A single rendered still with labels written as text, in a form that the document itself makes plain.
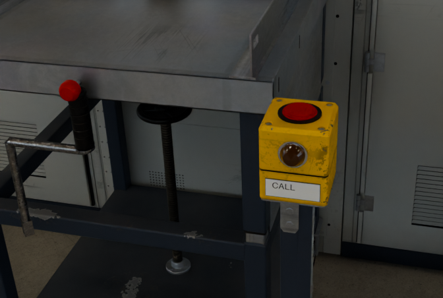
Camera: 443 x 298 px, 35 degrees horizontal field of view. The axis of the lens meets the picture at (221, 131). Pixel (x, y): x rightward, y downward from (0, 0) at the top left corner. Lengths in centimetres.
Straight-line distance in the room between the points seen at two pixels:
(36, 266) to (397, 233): 100
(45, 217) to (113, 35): 36
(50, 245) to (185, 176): 46
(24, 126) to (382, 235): 105
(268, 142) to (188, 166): 119
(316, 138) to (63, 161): 142
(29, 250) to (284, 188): 142
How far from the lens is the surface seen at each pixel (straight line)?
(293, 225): 87
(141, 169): 204
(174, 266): 172
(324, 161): 79
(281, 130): 78
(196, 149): 194
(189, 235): 124
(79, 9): 136
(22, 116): 211
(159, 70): 107
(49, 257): 211
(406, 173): 184
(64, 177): 215
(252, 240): 121
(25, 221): 130
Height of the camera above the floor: 128
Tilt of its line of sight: 29 degrees down
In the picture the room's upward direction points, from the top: 3 degrees counter-clockwise
